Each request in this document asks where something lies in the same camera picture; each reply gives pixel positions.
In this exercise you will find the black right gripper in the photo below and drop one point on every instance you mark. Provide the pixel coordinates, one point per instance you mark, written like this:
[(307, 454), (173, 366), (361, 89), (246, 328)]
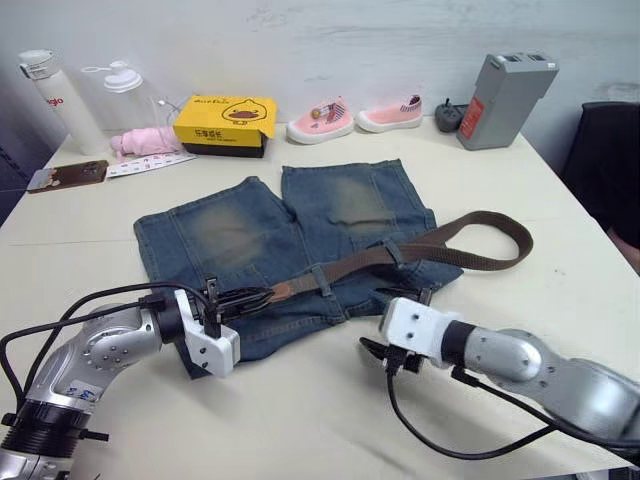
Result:
[(402, 360)]

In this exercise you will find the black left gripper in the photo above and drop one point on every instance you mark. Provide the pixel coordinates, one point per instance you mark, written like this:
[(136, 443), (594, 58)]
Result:
[(212, 312)]

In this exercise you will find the brown braided belt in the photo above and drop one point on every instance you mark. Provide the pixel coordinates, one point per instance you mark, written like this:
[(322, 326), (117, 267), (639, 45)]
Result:
[(450, 250)]

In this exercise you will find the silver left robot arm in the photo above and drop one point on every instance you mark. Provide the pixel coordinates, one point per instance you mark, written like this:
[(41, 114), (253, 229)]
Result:
[(75, 360)]

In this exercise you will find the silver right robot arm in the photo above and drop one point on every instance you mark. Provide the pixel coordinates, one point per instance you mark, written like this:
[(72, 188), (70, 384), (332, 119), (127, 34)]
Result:
[(550, 380)]

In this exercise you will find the blue denim shorts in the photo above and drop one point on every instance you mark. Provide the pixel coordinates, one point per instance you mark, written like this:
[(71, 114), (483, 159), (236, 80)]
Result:
[(240, 240)]

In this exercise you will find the white printed paper strip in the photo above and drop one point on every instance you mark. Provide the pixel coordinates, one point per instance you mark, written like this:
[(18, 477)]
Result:
[(150, 164)]

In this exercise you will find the yellow duck shoe box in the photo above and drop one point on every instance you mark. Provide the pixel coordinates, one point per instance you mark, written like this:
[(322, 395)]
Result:
[(225, 125)]

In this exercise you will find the pink crumpled cloth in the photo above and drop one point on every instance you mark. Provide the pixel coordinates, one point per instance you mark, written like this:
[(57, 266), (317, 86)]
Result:
[(142, 142)]

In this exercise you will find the pink child shoe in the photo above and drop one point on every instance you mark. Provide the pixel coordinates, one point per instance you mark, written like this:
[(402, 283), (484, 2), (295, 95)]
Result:
[(390, 115), (320, 122)]

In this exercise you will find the black power adapter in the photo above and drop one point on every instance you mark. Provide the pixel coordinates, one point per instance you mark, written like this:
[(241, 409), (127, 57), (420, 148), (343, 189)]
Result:
[(450, 117)]

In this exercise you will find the smartphone with brown case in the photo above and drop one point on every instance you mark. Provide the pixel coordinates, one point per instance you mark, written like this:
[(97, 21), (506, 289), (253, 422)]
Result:
[(67, 176)]

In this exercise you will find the clear shaker bottle white lid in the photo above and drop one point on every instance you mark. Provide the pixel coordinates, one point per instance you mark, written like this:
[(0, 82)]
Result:
[(127, 100)]

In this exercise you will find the grey battery pack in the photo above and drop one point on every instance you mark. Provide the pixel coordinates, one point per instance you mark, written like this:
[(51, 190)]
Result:
[(505, 105)]

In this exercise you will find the black chair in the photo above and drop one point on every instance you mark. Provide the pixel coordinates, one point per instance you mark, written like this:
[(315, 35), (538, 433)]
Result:
[(607, 165)]

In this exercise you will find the white thermos bottle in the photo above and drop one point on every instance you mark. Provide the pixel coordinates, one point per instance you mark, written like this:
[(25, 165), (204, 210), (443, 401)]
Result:
[(65, 105)]

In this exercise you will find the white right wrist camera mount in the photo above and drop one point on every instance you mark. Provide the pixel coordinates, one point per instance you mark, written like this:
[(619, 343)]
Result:
[(415, 325)]

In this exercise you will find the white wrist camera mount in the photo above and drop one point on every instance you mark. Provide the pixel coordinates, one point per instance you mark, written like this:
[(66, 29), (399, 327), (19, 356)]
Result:
[(415, 325), (212, 350)]

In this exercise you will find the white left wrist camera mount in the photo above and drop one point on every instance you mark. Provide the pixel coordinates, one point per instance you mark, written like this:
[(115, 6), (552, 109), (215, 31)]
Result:
[(212, 350)]

